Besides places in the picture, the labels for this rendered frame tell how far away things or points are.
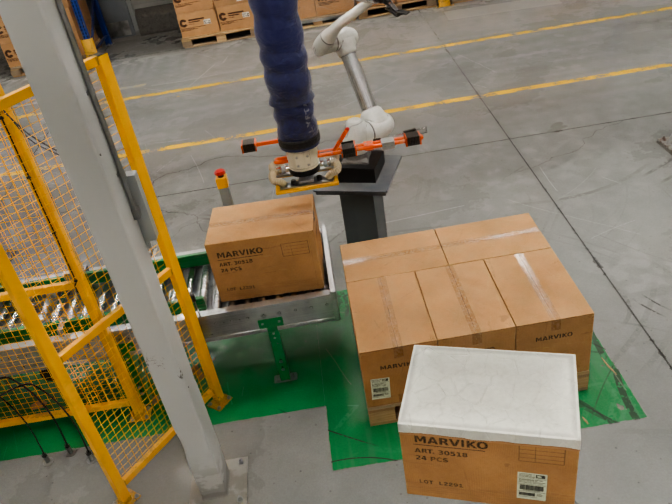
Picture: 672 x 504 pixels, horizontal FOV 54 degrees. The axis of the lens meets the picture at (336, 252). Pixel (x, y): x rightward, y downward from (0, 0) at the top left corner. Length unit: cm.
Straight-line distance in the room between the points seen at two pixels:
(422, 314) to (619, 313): 141
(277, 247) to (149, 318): 106
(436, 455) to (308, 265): 157
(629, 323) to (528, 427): 210
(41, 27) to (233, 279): 192
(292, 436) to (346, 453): 33
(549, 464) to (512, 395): 25
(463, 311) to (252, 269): 117
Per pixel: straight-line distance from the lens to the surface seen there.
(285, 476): 363
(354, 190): 429
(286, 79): 334
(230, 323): 379
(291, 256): 367
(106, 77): 304
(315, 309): 373
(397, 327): 347
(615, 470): 362
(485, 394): 247
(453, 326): 346
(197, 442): 333
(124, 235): 260
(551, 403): 246
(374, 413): 368
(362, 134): 432
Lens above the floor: 283
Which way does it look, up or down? 34 degrees down
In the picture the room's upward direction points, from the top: 10 degrees counter-clockwise
